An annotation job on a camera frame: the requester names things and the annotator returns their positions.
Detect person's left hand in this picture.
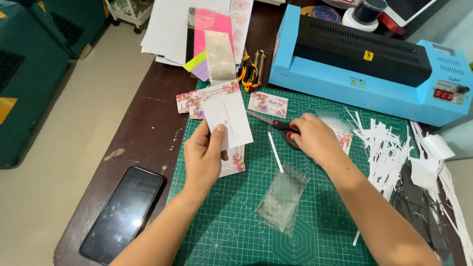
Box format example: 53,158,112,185
183,119,230,193

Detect person's right hand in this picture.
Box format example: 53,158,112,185
289,113,352,167

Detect red black handled scissors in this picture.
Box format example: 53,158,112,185
246,110,302,150

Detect white floral printed card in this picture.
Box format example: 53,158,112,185
197,80,254,151

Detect white paper strip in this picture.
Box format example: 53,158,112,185
268,132,285,173

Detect floral card in plastic sleeve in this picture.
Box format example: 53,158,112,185
317,110,355,156

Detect floral photo thank-you card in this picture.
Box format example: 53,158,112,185
248,92,289,119

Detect green cutting mat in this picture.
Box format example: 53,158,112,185
166,79,420,266

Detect small clear plastic bag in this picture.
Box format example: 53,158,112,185
255,163,311,237

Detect stack of floral cards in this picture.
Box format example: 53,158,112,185
220,145,246,179

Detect orange black utility knife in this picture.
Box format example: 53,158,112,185
237,49,266,93

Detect blue black laminating machine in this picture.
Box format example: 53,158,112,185
268,4,473,127

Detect small photo card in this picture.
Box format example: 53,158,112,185
189,91,206,120
176,92,193,114

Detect stack of clear plastic sleeves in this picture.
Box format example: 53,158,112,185
204,30,237,86

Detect pile of white paper trimmings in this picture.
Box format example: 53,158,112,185
344,106,473,265

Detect round dark printed tin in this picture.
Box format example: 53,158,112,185
301,5,342,25

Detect printed photo sheet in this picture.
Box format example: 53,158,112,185
229,0,255,65

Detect yellow purple sticky notes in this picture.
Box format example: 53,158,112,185
183,50,211,82

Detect pink paper pack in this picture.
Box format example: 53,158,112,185
186,7,235,64

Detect dark grey plastic sheets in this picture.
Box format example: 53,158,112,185
392,163,453,261

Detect stack of white paper sheets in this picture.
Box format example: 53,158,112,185
140,0,233,67

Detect black smartphone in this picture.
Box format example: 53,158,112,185
79,166,165,266

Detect white wheeled cart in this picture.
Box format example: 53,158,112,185
104,0,154,34

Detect green storage crate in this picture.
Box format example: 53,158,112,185
0,0,108,170

